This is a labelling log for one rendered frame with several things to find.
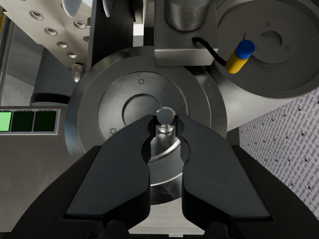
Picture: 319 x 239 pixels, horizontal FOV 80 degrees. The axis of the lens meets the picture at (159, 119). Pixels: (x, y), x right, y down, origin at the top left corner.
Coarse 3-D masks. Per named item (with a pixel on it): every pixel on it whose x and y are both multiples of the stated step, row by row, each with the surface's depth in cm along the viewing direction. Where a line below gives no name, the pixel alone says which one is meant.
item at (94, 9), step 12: (96, 0) 22; (96, 12) 22; (120, 12) 33; (96, 24) 22; (108, 24) 26; (120, 24) 33; (96, 36) 22; (108, 36) 26; (120, 36) 33; (96, 48) 22; (108, 48) 26; (120, 48) 33; (96, 60) 22
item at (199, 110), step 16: (112, 64) 17; (128, 64) 17; (144, 64) 17; (96, 80) 17; (112, 80) 17; (176, 80) 17; (192, 80) 17; (96, 96) 17; (192, 96) 17; (80, 112) 17; (96, 112) 17; (192, 112) 16; (208, 112) 16; (80, 128) 16; (96, 128) 16; (96, 144) 16; (160, 160) 16; (176, 160) 15; (160, 176) 15; (176, 176) 15
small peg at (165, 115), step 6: (162, 108) 13; (168, 108) 13; (156, 114) 12; (162, 114) 12; (168, 114) 12; (174, 114) 12; (156, 120) 12; (162, 120) 12; (168, 120) 12; (174, 120) 12; (162, 126) 12; (168, 126) 12; (162, 132) 15; (168, 132) 15
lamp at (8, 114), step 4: (0, 112) 52; (4, 112) 52; (8, 112) 52; (0, 116) 51; (4, 116) 51; (8, 116) 51; (0, 120) 51; (4, 120) 51; (8, 120) 51; (0, 124) 51; (4, 124) 51; (8, 124) 51; (0, 128) 51; (4, 128) 51; (8, 128) 51
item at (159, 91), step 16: (128, 80) 16; (144, 80) 16; (160, 80) 16; (112, 96) 16; (128, 96) 16; (144, 96) 16; (160, 96) 16; (176, 96) 16; (112, 112) 15; (128, 112) 16; (144, 112) 15; (176, 112) 15; (112, 128) 15; (160, 144) 15; (176, 144) 15
